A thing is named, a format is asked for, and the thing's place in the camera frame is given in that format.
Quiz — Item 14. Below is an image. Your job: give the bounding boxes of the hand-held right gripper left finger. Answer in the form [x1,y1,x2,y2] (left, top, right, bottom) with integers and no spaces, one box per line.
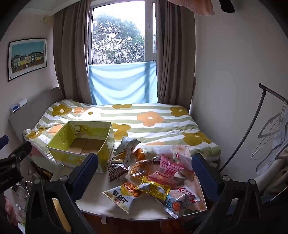
[26,153,99,234]

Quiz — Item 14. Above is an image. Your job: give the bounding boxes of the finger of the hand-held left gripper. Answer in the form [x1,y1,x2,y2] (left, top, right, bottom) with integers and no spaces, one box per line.
[0,135,9,150]
[0,141,32,168]

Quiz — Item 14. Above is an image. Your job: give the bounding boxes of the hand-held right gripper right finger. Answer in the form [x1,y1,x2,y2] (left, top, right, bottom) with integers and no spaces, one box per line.
[192,154,262,234]

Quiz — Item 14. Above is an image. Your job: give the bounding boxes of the green cardboard box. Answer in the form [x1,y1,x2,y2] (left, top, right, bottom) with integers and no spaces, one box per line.
[46,121,116,174]

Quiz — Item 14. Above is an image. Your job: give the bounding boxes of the red white snack packet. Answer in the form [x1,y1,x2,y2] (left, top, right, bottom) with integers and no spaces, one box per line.
[162,187,201,220]

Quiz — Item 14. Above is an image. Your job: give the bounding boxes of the pile of snack packets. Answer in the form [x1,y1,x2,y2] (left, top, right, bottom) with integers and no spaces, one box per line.
[102,136,201,220]

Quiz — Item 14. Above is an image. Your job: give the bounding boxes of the white table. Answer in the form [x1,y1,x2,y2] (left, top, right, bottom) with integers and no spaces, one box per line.
[49,162,207,222]

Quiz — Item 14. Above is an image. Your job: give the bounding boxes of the white lint roller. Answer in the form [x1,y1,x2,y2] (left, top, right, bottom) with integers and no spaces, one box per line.
[11,98,28,113]

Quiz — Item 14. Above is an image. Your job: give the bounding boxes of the grey headboard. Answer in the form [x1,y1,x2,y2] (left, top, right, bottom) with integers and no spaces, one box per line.
[8,87,66,144]

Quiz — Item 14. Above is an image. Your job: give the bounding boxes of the floral striped blanket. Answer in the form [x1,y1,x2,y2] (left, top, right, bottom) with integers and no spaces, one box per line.
[22,99,222,168]

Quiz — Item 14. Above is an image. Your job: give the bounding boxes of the black clothes rack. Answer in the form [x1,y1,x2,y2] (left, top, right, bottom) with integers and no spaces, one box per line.
[219,83,288,174]

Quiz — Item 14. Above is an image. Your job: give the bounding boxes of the hanging pale clothes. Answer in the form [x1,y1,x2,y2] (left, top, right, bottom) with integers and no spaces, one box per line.
[254,121,288,203]

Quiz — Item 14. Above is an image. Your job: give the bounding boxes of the framed house picture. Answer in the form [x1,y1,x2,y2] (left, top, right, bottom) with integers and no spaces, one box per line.
[7,38,47,82]

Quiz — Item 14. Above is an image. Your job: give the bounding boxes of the light blue cloth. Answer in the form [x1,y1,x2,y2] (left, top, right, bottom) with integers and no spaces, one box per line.
[88,62,159,105]

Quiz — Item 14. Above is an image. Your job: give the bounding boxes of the brown curtain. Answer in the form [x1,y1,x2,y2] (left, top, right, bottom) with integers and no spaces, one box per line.
[155,0,196,106]
[53,0,94,105]

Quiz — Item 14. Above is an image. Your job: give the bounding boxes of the window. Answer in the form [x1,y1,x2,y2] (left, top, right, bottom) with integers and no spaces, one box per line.
[89,0,158,66]

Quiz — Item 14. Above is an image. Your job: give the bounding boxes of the pink garment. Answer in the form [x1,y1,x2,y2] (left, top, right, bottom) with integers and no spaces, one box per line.
[169,0,214,16]

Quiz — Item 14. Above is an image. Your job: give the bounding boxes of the white charger cable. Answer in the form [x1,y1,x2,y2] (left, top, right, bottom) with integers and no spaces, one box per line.
[25,180,34,196]

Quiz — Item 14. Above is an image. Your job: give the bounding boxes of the wire clothes hangers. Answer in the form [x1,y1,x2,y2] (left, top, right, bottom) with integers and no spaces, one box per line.
[251,111,288,160]

